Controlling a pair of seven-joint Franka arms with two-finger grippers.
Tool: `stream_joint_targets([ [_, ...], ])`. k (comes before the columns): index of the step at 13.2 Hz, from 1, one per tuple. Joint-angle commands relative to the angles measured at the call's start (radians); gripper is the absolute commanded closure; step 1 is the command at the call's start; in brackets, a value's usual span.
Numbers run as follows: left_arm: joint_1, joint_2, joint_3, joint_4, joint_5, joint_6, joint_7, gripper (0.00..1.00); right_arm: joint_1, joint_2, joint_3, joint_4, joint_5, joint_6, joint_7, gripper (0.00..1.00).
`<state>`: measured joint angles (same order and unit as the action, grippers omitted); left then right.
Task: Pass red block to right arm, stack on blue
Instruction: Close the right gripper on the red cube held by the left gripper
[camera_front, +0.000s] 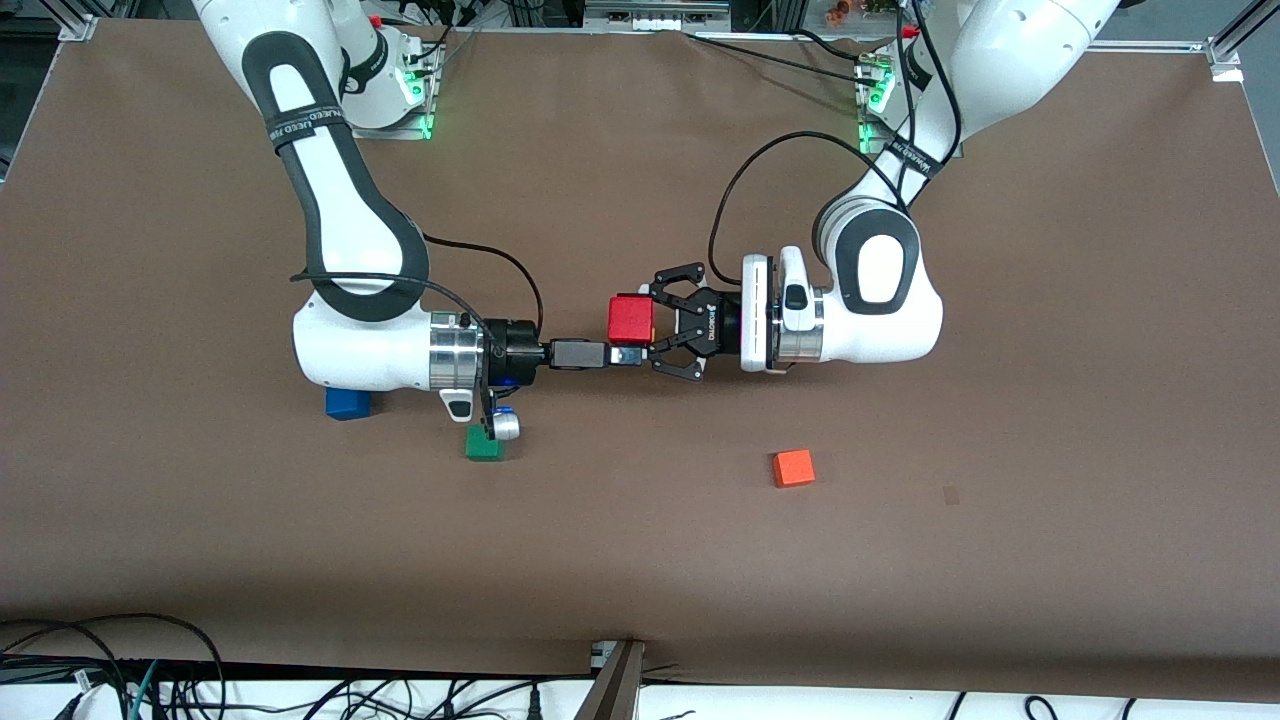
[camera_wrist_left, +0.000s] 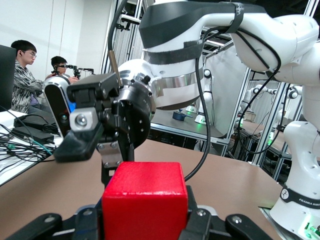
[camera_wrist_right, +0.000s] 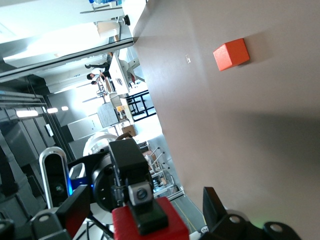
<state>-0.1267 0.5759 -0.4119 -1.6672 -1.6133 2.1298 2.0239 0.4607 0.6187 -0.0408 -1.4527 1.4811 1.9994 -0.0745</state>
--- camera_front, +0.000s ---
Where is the red wooden cube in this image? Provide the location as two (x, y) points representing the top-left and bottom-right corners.
(608, 294), (656, 347)

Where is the brown paper table cover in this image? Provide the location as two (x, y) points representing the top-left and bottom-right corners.
(0, 20), (1280, 703)

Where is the white power strip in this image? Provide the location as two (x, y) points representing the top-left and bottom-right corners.
(584, 0), (733, 32)

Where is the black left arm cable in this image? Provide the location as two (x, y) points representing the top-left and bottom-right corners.
(707, 0), (963, 287)

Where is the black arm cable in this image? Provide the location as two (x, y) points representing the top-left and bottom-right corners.
(290, 234), (547, 343)
(707, 0), (963, 287)

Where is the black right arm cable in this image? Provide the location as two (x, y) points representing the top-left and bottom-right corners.
(290, 234), (547, 343)

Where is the black cable on table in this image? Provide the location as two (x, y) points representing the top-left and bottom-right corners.
(684, 30), (883, 87)

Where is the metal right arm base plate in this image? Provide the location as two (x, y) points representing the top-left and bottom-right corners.
(350, 108), (437, 141)

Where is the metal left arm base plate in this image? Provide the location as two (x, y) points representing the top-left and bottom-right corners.
(858, 122), (966, 158)

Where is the aluminium profile post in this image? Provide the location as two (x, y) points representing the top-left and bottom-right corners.
(574, 640), (647, 720)

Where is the black looped floor cable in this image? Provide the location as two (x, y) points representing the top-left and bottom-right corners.
(0, 612), (227, 720)

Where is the green floor cable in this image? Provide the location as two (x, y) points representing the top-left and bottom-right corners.
(124, 660), (163, 720)

